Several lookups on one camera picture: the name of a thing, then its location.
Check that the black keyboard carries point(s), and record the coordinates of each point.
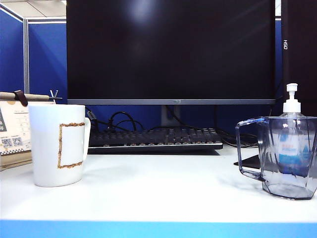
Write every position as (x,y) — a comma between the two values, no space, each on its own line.
(148,138)

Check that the large black AOC monitor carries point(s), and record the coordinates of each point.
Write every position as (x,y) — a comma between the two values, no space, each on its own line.
(173,49)

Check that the beige desk calendar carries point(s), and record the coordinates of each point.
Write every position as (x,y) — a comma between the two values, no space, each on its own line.
(15,129)

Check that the clear hand sanitizer pump bottle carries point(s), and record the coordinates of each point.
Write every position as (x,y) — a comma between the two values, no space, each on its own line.
(292,104)

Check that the brown leather pen loop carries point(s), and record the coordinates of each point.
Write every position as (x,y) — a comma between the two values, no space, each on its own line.
(22,98)

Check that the small metal clip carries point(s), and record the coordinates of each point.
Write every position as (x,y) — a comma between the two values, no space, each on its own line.
(55,96)

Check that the white ceramic mug gold frame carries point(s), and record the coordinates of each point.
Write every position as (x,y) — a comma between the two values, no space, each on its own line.
(44,148)

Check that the black HSD monitor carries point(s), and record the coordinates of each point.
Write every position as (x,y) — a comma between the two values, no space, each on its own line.
(302,49)

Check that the transparent faceted plastic cup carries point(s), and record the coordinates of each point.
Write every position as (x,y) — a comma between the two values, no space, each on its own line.
(292,192)

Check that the black desk mat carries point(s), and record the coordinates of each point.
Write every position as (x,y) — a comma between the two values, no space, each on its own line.
(247,161)

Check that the beige wooden pen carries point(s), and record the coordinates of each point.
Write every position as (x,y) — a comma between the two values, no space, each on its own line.
(37,96)

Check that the silver monitor stand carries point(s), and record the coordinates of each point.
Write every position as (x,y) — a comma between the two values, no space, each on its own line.
(166,116)

